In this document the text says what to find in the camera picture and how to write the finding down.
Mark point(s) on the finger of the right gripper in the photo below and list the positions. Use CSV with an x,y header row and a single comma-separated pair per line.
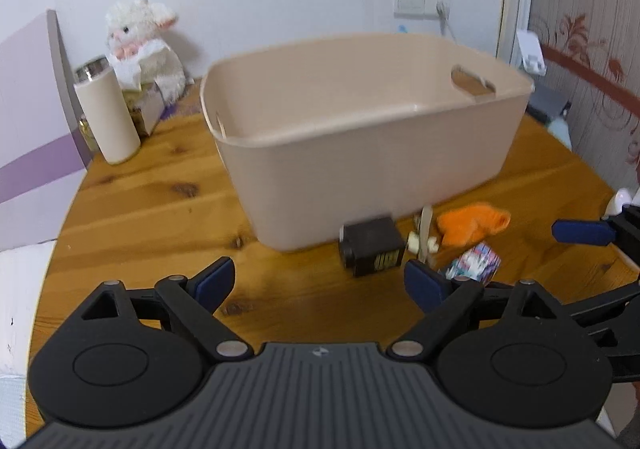
x,y
583,232

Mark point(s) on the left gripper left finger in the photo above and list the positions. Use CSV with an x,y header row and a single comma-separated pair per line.
x,y
191,304

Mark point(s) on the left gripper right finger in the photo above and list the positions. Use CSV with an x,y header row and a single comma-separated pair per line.
x,y
451,309

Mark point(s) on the colourful Hello Kitty box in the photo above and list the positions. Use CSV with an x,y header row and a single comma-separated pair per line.
x,y
479,263

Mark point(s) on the black servo motor box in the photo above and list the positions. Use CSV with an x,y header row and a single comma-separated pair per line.
x,y
371,246

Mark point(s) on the orange sock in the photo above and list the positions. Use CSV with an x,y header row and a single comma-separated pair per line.
x,y
471,224

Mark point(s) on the light blue towel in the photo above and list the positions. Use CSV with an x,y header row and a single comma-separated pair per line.
x,y
558,128

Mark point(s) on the grey tablet device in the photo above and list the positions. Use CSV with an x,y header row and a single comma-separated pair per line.
x,y
546,105

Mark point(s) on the white bed sheet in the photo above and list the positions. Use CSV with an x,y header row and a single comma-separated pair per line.
x,y
22,275

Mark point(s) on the cream thermos bottle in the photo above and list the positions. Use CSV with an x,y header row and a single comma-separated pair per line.
x,y
105,109

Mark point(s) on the white phone stand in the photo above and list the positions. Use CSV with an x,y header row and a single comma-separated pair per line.
x,y
532,58

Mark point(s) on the tissue box with tissues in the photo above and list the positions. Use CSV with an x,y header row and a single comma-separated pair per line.
x,y
145,104

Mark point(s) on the beige plastic storage bin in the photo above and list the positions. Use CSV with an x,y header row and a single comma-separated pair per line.
x,y
319,134

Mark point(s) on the lilac headboard panel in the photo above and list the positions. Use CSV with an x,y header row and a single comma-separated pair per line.
x,y
44,158

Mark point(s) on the white plush lamb toy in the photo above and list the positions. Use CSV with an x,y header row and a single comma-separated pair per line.
x,y
132,23

